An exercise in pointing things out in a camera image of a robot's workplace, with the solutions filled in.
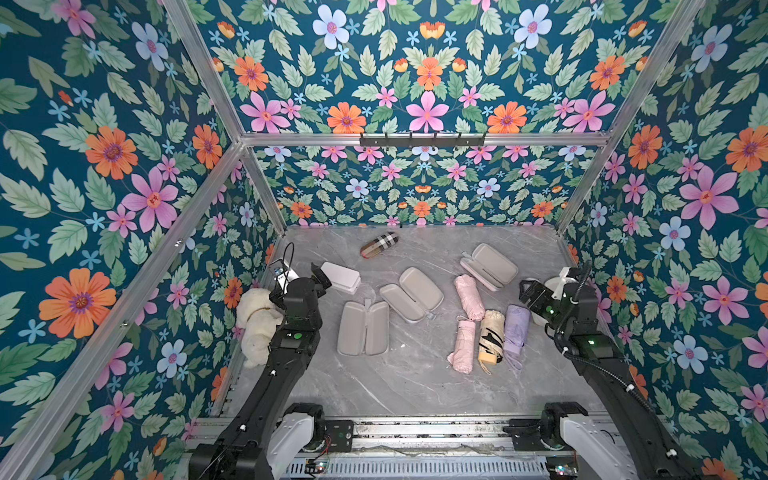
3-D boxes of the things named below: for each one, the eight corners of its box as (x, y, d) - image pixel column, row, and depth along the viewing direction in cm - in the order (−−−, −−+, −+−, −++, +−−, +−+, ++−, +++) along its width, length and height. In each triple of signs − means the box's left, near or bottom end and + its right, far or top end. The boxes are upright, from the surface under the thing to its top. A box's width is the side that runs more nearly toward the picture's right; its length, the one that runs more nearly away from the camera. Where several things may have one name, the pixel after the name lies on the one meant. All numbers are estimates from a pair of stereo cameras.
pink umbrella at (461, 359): (445, 368, 87) (446, 364, 84) (455, 321, 96) (457, 316, 93) (469, 375, 85) (471, 371, 83) (477, 327, 95) (479, 322, 92)
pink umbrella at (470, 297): (468, 323, 94) (469, 319, 92) (453, 279, 104) (454, 275, 102) (487, 319, 94) (488, 316, 93) (470, 276, 105) (471, 272, 103)
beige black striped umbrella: (476, 371, 85) (478, 366, 82) (480, 313, 97) (483, 307, 94) (501, 376, 84) (504, 372, 81) (502, 317, 96) (505, 311, 93)
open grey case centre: (413, 329, 94) (413, 324, 92) (378, 294, 102) (377, 289, 100) (446, 299, 101) (447, 295, 98) (410, 269, 109) (410, 264, 107)
